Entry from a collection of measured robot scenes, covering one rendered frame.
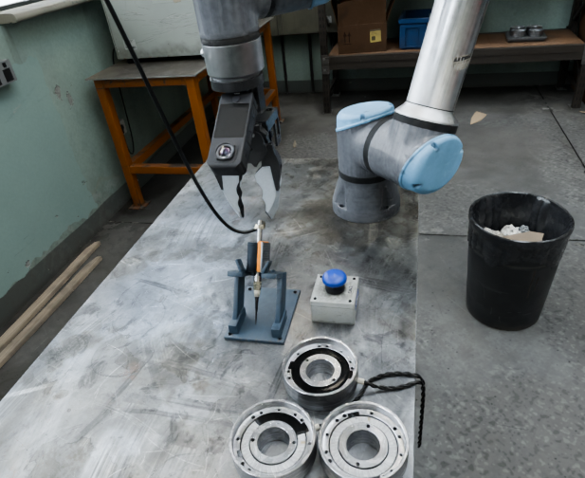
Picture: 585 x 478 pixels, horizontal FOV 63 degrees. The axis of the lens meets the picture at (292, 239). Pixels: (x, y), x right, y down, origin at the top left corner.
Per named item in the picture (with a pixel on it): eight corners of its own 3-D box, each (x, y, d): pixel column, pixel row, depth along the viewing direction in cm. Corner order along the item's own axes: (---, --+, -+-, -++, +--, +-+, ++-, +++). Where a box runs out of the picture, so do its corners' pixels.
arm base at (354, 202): (338, 189, 116) (336, 151, 110) (401, 190, 112) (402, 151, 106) (327, 222, 104) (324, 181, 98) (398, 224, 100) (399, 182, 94)
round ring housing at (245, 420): (249, 512, 54) (244, 493, 52) (224, 437, 62) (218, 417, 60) (332, 473, 57) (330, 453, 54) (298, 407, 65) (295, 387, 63)
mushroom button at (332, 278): (345, 306, 77) (344, 283, 74) (321, 304, 78) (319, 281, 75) (349, 290, 80) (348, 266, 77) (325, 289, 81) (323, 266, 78)
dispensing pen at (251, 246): (243, 325, 75) (247, 219, 75) (251, 321, 79) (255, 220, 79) (256, 326, 74) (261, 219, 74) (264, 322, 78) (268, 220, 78)
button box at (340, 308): (355, 325, 77) (354, 303, 74) (312, 321, 78) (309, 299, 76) (360, 292, 83) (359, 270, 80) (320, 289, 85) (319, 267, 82)
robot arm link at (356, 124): (368, 149, 109) (367, 90, 102) (411, 167, 99) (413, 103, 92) (326, 166, 104) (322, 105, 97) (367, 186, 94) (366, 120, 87)
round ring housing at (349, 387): (275, 408, 65) (271, 388, 63) (296, 351, 73) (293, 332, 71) (351, 422, 62) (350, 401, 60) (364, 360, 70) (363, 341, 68)
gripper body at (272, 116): (283, 144, 72) (274, 63, 66) (269, 169, 66) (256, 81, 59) (236, 144, 74) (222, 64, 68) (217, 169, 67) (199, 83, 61)
